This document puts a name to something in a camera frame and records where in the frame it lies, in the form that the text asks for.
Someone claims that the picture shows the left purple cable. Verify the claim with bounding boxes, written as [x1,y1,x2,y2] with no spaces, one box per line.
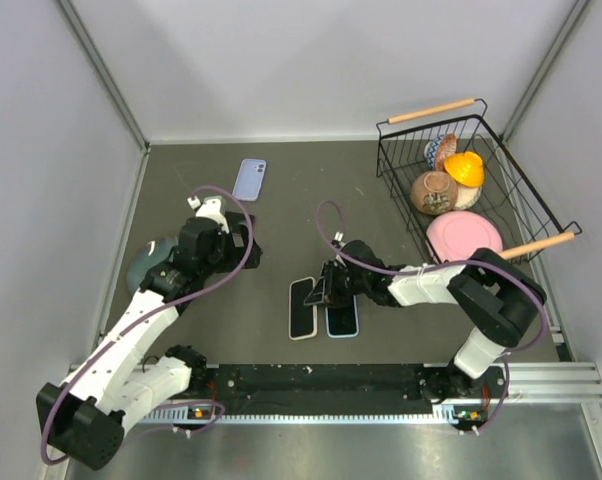
[39,184,256,466]

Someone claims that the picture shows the silver edged black phone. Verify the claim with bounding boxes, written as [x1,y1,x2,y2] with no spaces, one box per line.
[290,279,316,338]

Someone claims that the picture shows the cream white phone case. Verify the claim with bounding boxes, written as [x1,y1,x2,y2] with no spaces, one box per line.
[287,277,318,342]

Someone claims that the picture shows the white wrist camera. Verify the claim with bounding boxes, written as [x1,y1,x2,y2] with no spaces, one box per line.
[331,231,346,250]
[183,196,230,235]

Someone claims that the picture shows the light blue phone case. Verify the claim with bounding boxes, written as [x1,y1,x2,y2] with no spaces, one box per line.
[324,302,361,340]

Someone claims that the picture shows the purple cable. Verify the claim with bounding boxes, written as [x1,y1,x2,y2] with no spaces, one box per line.
[39,184,256,466]
[315,199,551,354]

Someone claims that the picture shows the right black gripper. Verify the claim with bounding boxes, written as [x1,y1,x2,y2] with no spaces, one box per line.
[306,260,370,307]

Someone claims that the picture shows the black wire basket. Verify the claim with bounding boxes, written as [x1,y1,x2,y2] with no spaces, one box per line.
[376,98,583,261]

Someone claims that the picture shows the white cream bowl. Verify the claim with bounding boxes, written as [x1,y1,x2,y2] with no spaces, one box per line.
[453,184,482,211]

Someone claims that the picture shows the yellow bowl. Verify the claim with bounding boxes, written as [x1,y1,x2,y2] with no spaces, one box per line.
[444,151,485,188]

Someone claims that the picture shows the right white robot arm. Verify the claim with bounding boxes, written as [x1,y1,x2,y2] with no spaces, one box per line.
[303,240,549,402]

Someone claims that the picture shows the teal ceramic plate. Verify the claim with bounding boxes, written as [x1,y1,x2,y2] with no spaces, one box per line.
[126,235,177,296]

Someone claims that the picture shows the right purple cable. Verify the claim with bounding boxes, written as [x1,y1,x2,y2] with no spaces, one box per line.
[315,199,551,354]

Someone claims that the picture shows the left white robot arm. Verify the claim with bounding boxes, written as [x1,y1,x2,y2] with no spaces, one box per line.
[36,199,262,470]

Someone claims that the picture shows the brown patterned bowl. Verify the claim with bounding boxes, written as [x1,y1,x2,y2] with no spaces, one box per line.
[410,171,458,216]

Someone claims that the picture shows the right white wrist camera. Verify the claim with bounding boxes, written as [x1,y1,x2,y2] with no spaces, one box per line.
[331,231,346,250]

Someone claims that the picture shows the red patterned shell dish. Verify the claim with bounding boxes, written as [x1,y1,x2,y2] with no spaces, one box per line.
[434,134,457,171]

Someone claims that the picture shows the pink plate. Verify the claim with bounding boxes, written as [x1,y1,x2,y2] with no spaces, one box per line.
[426,211,503,263]

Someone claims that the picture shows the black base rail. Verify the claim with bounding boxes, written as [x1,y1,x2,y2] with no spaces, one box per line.
[175,364,505,416]

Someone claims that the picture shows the grey slotted cable duct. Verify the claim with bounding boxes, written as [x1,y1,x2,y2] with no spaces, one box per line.
[145,402,482,426]

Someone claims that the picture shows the blue patterned bowl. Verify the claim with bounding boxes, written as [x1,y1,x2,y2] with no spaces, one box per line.
[424,135,445,170]

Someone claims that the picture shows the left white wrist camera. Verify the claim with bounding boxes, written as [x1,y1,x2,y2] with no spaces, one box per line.
[183,196,230,235]

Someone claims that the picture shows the lavender purple phone case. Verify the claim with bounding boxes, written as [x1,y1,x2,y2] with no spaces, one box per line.
[232,158,267,202]

